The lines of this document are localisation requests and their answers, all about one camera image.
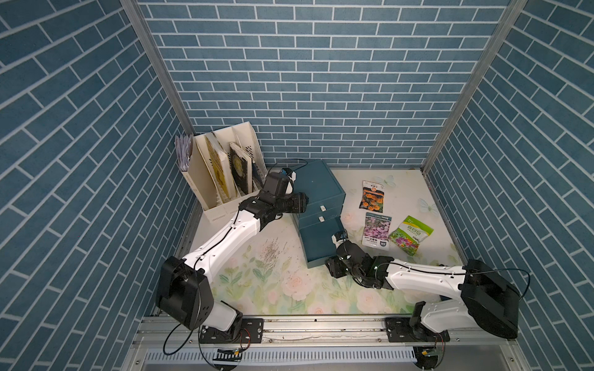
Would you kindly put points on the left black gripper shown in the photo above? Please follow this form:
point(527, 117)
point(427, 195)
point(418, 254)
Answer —
point(298, 205)

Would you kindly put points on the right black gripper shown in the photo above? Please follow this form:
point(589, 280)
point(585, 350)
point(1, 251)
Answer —
point(332, 267)

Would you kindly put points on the teal bottom drawer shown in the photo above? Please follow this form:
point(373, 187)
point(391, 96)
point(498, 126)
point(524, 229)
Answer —
point(317, 242)

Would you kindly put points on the teal plastic drawer cabinet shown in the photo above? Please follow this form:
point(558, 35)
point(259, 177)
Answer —
point(325, 194)

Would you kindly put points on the pink flower seed bag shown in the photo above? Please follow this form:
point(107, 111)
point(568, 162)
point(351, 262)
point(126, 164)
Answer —
point(376, 231)

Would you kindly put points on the orange flower seed bag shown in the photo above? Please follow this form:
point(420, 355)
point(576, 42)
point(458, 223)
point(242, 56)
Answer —
point(373, 197)

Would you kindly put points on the green zinnia seed bag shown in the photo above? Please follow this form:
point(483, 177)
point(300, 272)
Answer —
point(409, 235)

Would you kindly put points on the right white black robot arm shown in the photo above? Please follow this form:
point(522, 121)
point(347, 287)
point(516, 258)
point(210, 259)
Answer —
point(473, 296)

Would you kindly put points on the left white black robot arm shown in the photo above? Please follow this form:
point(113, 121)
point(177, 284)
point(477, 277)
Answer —
point(183, 290)

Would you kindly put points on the dark sunflower cover book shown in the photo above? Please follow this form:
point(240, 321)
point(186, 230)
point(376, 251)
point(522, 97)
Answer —
point(241, 168)

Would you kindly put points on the cream file organizer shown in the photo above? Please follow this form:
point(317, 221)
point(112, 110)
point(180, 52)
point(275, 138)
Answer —
point(200, 176)

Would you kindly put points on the yellow cover book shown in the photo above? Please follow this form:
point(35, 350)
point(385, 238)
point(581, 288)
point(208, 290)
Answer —
point(221, 167)

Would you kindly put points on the purple paper stack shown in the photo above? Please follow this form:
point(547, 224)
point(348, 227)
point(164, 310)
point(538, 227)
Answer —
point(184, 149)

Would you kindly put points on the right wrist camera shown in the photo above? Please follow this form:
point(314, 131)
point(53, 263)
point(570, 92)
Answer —
point(339, 238)

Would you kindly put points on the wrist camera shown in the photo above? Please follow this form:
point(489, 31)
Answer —
point(291, 176)
point(339, 238)

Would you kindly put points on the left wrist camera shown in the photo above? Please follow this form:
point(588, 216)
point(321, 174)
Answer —
point(291, 176)

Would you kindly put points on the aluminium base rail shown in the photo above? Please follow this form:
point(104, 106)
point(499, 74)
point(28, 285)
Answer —
point(318, 342)

